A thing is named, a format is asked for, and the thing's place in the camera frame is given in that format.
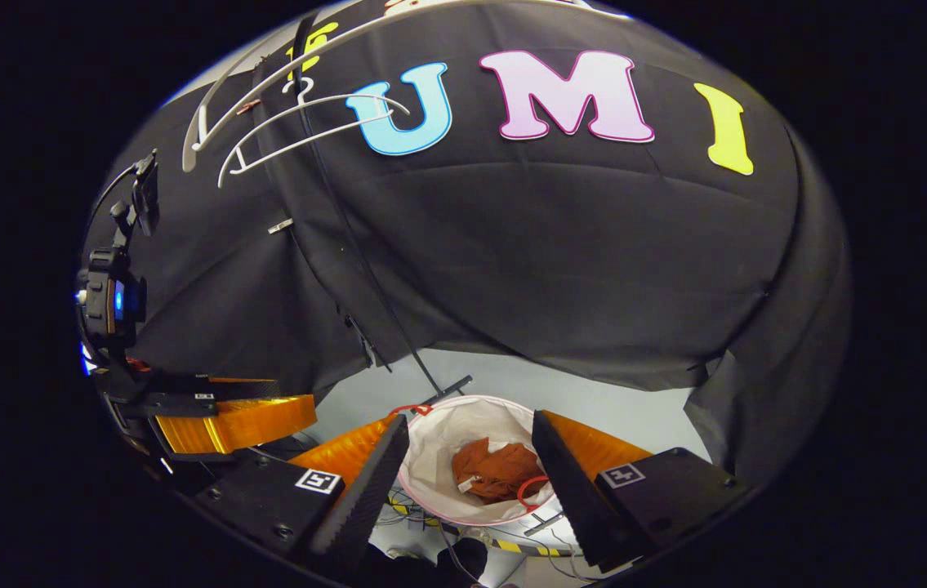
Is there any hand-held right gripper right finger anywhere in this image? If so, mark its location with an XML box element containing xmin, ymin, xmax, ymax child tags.
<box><xmin>531</xmin><ymin>408</ymin><xmax>750</xmax><ymax>572</ymax></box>

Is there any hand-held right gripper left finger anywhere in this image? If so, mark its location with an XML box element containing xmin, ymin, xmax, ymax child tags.
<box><xmin>194</xmin><ymin>412</ymin><xmax>412</xmax><ymax>577</ymax></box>

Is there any orange corduroy jacket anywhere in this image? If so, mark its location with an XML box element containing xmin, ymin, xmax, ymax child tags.
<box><xmin>452</xmin><ymin>437</ymin><xmax>550</xmax><ymax>505</ymax></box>

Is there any pink white laundry hamper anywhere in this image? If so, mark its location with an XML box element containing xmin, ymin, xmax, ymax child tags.
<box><xmin>396</xmin><ymin>394</ymin><xmax>566</xmax><ymax>528</ymax></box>

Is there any black clothes rack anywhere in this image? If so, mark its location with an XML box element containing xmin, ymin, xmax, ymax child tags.
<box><xmin>292</xmin><ymin>12</ymin><xmax>474</xmax><ymax>407</ymax></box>

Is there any black backdrop cloth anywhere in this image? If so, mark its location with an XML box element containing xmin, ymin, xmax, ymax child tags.
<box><xmin>83</xmin><ymin>0</ymin><xmax>854</xmax><ymax>491</ymax></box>

